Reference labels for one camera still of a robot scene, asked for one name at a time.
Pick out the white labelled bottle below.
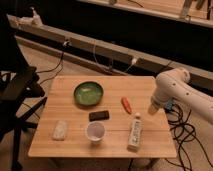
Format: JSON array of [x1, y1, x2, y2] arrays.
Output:
[[127, 113, 142, 151]]

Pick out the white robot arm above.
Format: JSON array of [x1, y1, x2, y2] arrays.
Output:
[[148, 67, 213, 125]]

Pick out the blue box on floor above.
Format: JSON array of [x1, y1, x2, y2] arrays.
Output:
[[164, 100, 173, 112]]

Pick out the orange carrot toy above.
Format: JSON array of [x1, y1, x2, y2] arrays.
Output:
[[121, 97, 132, 114]]

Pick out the black rectangular block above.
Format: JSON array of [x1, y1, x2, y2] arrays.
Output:
[[89, 110, 109, 121]]

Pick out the white paper cup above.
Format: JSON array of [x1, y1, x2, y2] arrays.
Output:
[[86, 121, 106, 144]]

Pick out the green bowl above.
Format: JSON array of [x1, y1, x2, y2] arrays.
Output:
[[73, 81, 104, 106]]

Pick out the wooden table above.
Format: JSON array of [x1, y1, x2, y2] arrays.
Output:
[[28, 76, 176, 158]]

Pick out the white sponge block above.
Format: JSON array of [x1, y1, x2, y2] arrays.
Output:
[[52, 121, 69, 141]]

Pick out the black chair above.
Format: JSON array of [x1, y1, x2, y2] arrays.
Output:
[[0, 11, 47, 171]]

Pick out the tangled black cables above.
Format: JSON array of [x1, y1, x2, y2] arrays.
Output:
[[164, 103, 213, 171]]

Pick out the white connector on rail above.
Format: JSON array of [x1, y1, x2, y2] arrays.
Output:
[[131, 58, 138, 65]]

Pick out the grey metal rail beam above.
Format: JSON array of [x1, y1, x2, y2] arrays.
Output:
[[8, 15, 213, 84]]

